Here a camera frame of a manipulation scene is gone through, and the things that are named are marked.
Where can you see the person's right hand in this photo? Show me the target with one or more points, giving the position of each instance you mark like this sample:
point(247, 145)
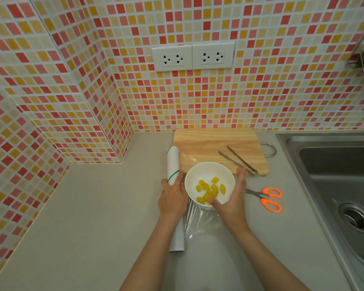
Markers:
point(233, 206)

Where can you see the person's left thumb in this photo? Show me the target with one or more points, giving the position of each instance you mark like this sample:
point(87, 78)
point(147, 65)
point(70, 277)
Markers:
point(185, 193)

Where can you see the white wall socket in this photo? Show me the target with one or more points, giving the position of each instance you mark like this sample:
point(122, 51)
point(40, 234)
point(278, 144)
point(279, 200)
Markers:
point(213, 56)
point(171, 58)

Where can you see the clear cling film sheet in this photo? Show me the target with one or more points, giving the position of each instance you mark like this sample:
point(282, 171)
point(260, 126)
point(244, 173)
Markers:
point(200, 224)

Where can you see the pile of yellow fruit pieces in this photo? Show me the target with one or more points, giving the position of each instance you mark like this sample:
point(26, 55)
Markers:
point(209, 190)

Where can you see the white cling film roll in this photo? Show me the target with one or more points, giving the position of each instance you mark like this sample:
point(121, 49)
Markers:
point(173, 162)

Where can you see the metal tongs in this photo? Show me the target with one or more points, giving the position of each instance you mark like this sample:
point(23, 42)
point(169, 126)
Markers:
point(239, 162)

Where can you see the person's right forearm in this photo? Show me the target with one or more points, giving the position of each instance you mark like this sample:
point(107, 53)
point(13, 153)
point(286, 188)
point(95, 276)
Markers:
point(267, 260)

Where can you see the person's left hand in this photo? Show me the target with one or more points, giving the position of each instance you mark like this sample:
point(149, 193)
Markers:
point(171, 201)

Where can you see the wooden cutting board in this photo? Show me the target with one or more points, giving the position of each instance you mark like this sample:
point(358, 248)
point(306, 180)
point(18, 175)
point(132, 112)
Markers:
point(212, 145)

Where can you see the person's right thumb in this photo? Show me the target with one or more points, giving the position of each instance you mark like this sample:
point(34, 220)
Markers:
point(214, 203)

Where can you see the metal sink drain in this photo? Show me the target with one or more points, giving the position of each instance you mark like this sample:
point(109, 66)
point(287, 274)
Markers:
point(355, 216)

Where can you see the stainless steel sink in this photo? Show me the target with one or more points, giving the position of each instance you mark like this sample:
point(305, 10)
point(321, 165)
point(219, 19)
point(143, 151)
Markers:
point(327, 166)

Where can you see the white bowl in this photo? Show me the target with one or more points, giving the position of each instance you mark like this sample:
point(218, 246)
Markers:
point(200, 172)

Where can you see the person's left forearm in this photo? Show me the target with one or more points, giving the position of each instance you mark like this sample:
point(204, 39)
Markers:
point(151, 254)

